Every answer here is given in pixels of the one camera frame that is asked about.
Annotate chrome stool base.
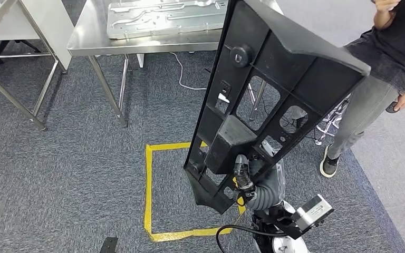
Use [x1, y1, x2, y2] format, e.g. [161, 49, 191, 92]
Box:
[314, 96, 352, 147]

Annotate black tripod legs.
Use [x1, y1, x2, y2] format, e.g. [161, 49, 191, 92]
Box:
[0, 39, 43, 65]

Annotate small black remote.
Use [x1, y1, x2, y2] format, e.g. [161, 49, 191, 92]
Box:
[385, 101, 401, 114]

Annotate yellow floor tape square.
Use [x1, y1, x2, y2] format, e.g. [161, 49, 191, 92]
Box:
[143, 141, 247, 242]

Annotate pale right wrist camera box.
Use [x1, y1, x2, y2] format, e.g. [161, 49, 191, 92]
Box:
[286, 194, 335, 239]

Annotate person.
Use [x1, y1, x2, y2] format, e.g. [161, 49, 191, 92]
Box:
[319, 0, 405, 179]

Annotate white pedestal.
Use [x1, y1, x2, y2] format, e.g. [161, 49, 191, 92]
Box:
[0, 0, 74, 71]

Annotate stainless steel table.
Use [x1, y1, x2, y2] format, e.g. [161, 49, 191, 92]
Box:
[0, 0, 67, 132]

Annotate stainless steel workbench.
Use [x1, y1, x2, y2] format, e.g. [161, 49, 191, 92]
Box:
[66, 0, 284, 128]

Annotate black plastic plate holder part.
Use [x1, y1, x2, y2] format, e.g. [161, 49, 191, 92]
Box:
[183, 0, 372, 216]

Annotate white floor cable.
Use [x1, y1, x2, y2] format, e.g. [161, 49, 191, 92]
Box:
[169, 52, 207, 91]

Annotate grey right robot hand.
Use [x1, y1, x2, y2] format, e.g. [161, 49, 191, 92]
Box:
[232, 139, 287, 207]

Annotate pressed sheet metal panel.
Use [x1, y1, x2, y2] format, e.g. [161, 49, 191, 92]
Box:
[106, 0, 229, 40]

